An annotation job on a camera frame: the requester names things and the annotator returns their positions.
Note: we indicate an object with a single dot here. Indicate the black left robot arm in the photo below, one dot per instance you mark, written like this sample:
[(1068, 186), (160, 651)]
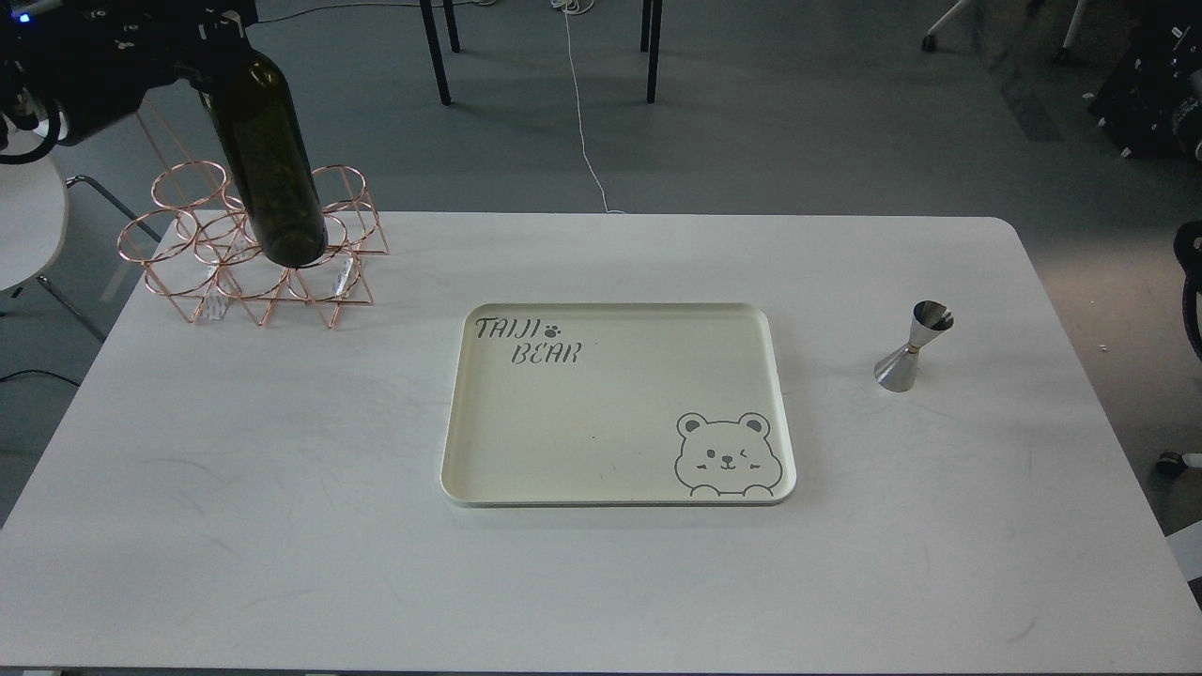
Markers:
[(74, 68)]

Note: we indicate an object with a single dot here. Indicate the dark green wine bottle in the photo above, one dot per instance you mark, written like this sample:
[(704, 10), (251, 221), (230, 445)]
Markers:
[(251, 108)]

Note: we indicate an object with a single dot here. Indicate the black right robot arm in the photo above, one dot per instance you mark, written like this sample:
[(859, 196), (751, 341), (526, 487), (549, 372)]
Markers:
[(1188, 255)]

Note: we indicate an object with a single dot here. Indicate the steel double jigger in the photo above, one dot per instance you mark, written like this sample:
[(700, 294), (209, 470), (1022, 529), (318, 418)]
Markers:
[(897, 372)]

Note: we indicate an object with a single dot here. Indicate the cream bear serving tray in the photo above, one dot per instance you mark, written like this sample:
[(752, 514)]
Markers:
[(613, 404)]

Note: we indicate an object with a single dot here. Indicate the copper wire wine rack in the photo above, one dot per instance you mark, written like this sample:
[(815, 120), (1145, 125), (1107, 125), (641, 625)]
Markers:
[(196, 248)]

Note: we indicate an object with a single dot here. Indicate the white round chair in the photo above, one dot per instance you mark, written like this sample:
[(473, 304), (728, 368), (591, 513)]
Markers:
[(33, 228)]

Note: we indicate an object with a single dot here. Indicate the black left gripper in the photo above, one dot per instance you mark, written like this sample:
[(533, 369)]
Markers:
[(88, 64)]

